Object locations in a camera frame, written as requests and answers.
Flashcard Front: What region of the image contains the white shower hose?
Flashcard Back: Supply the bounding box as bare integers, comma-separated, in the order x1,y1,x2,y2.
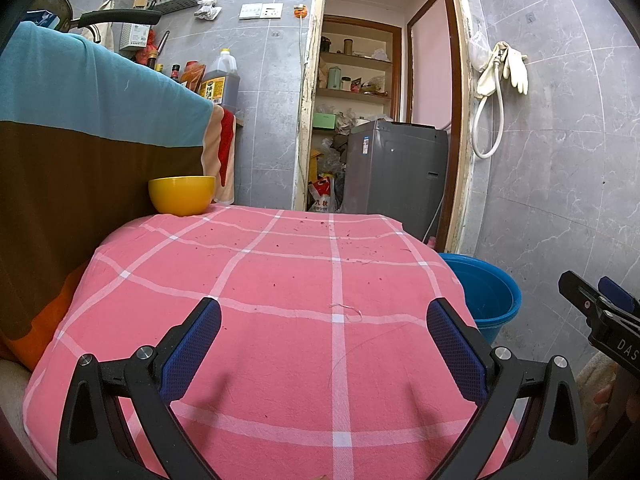
472,42,506,159

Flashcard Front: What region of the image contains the white rubber glove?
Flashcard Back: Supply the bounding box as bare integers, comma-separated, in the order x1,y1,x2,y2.
500,45,529,95

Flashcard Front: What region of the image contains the blue plastic bucket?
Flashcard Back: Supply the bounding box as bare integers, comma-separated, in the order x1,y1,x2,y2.
439,253,522,343

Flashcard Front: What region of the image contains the pink plaid cloth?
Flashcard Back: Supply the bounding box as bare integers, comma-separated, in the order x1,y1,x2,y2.
22,205,521,480

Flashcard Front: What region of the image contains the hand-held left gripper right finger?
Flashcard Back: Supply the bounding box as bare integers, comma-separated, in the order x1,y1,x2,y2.
426,297,590,480

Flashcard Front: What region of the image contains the orange snack bag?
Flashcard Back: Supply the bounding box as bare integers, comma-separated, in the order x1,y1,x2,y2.
180,61,207,93

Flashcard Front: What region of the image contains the grey washing machine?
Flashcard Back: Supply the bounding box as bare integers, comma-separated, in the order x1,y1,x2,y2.
344,119,449,251

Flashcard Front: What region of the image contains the white wall switch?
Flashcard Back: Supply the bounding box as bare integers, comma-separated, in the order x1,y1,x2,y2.
238,2,284,21

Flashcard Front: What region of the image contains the white crumpled rag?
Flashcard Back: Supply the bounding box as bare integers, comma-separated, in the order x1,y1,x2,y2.
194,0,222,22

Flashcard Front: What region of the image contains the white utensil holder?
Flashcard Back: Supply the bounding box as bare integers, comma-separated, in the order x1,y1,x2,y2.
119,22,151,52

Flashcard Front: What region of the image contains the clear plastic bag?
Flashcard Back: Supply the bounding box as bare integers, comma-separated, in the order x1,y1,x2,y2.
468,30,493,73

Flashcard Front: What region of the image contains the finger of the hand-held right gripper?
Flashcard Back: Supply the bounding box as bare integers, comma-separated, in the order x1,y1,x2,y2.
597,276,640,321
558,270,603,328

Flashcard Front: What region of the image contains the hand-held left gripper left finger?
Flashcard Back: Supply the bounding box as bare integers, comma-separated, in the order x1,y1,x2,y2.
57,297,223,480

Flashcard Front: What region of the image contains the black handled frying pan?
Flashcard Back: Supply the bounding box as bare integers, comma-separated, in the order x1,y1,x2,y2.
27,0,163,31

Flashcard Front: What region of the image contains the large cooking oil jug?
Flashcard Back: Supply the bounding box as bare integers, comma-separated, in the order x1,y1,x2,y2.
199,49,241,111

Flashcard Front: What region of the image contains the red mesh bag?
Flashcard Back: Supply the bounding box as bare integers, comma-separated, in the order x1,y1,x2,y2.
136,30,163,63

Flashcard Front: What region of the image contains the beige towel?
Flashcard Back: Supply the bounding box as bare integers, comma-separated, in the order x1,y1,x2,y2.
80,0,118,46

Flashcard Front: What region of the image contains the white red rice sack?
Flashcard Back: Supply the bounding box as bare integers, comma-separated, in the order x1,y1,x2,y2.
306,174,336,212

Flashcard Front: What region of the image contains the blue white carton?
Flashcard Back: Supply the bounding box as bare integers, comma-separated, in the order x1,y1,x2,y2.
25,10,61,31

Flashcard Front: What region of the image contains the beige floor rug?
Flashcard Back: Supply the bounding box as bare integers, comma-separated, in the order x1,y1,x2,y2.
575,352,623,411

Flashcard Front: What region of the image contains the yellow bowl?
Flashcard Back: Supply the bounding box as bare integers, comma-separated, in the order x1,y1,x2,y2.
148,175,217,217

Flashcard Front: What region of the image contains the wooden shelving unit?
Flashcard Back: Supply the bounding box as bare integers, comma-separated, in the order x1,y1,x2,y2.
312,16,403,126

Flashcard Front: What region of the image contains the white power cable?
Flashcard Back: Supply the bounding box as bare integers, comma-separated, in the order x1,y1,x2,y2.
298,16,307,86

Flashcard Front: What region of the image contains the teal brown orange cloth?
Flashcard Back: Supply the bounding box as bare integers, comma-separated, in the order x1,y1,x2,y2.
0,22,236,373

